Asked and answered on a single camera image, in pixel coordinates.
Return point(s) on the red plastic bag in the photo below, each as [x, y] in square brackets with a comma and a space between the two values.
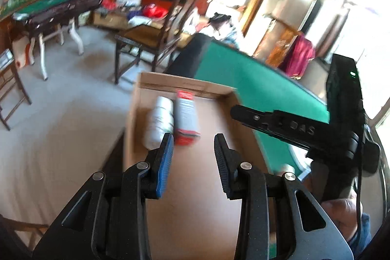
[108, 4]
[155, 10]

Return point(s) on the dark wooden chair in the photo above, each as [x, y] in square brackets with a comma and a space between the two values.
[143, 34]

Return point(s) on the tall white bottle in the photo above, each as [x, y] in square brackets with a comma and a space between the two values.
[158, 120]

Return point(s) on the red and white carton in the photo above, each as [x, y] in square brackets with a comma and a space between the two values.
[186, 116]

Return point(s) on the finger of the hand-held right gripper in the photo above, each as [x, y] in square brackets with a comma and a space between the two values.
[253, 118]

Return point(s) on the carved light wooden chair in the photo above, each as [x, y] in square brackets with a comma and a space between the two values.
[281, 48]

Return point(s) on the white bucket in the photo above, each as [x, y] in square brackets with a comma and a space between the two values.
[23, 49]

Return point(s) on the red garment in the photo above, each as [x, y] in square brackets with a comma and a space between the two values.
[300, 56]

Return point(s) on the green folding card table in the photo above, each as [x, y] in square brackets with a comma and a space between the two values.
[45, 4]

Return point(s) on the small wooden chair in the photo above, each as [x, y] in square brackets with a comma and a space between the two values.
[23, 89]

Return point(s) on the black bag and clothes pile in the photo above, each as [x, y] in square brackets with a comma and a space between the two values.
[221, 21]

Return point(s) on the person's right forearm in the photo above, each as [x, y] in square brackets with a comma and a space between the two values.
[364, 232]

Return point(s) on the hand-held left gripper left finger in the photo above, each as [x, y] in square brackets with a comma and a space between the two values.
[163, 168]

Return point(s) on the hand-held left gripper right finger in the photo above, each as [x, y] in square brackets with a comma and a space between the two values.
[222, 168]

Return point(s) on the person's right hand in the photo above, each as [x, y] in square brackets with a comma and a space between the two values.
[338, 217]

